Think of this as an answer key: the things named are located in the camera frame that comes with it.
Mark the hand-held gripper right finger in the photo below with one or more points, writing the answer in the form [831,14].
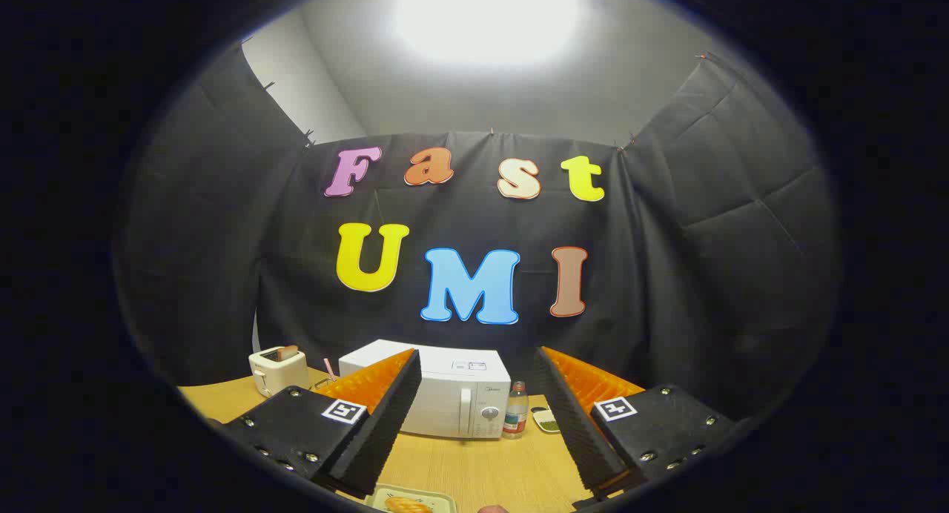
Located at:
[578,439]

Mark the pink striped straw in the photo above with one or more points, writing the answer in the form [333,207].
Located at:
[328,368]

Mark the toast slice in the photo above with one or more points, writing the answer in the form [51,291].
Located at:
[288,352]

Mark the round ceiling light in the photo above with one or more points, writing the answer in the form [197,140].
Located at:
[485,16]

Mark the clear plastic water bottle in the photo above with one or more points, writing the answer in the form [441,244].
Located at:
[516,413]

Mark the golden bread bun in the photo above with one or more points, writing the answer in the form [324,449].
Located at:
[408,505]

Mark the white microwave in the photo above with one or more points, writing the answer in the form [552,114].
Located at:
[460,394]

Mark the cream toaster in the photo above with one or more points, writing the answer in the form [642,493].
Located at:
[276,376]

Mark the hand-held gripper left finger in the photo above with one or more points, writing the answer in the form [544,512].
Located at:
[385,439]

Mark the pale green food tray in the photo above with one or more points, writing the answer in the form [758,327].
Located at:
[385,494]

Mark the white divided bean dish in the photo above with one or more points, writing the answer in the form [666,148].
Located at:
[547,422]

